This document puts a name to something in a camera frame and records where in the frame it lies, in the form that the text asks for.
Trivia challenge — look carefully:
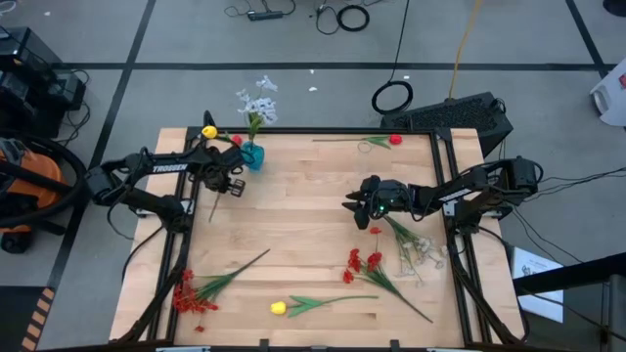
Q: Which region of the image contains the yellow artificial tulip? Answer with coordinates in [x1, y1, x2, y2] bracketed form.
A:
[270, 293, 380, 319]
[201, 124, 234, 145]

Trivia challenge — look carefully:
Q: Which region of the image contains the black coiled cable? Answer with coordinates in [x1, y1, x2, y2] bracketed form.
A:
[370, 0, 415, 116]

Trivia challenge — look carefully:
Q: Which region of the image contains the black arm cable pair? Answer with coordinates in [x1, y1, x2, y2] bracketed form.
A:
[535, 166, 626, 191]

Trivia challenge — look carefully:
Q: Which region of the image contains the white artificial orchid spray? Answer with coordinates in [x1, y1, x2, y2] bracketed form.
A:
[235, 74, 280, 148]

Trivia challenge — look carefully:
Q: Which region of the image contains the black perforated computer case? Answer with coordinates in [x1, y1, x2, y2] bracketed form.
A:
[380, 91, 514, 158]

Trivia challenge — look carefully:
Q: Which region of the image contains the grey metal post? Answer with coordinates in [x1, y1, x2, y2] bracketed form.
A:
[604, 273, 626, 352]

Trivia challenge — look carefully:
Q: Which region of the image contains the red gerbera bunch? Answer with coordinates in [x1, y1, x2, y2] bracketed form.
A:
[341, 226, 435, 325]

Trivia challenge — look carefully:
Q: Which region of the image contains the teal glass vase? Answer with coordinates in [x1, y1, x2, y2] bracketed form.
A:
[239, 140, 267, 172]

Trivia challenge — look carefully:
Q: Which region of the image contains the black striped floor mat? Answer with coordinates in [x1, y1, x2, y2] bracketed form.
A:
[0, 286, 56, 352]

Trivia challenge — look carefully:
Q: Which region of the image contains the small white flower bunch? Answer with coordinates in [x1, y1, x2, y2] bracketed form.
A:
[383, 214, 449, 288]

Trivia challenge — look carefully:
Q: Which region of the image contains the orange vacuum cleaner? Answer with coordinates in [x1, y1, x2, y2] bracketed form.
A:
[0, 136, 67, 255]

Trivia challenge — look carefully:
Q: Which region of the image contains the white printed paper sheet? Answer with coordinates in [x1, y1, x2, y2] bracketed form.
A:
[511, 246, 565, 325]

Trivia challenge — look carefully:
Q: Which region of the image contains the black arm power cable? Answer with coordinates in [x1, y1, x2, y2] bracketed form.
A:
[120, 224, 167, 283]

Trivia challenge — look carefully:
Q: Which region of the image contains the black metal table frame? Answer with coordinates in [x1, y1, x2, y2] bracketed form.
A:
[116, 125, 528, 346]

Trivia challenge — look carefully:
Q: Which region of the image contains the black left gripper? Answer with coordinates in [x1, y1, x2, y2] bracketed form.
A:
[198, 145, 246, 198]

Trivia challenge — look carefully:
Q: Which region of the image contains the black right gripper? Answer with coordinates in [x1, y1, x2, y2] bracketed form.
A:
[341, 175, 420, 231]

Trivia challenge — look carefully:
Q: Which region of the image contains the black computer tower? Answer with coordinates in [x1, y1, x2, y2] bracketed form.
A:
[0, 26, 64, 74]

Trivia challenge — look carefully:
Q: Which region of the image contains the white plastic appliance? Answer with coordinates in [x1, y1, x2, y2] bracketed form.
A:
[589, 57, 626, 129]

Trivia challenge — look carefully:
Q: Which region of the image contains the red carnation bunch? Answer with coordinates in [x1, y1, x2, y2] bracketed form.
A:
[171, 247, 272, 334]

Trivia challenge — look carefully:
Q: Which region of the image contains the black power strip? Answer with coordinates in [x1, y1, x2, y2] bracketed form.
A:
[246, 9, 285, 22]

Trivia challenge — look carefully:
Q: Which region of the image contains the yellow cable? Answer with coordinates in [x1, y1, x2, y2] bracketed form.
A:
[448, 0, 485, 100]

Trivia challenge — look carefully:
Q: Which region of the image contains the black metal beam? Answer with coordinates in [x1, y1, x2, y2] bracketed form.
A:
[513, 251, 626, 295]

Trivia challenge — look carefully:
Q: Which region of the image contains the black cable coil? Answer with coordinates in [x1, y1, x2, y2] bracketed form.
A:
[335, 3, 371, 33]

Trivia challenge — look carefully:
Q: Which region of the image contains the black vacuum hose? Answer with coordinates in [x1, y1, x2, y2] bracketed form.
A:
[0, 127, 89, 231]

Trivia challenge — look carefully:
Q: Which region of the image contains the black equipment case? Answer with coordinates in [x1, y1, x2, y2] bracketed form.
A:
[0, 67, 87, 139]

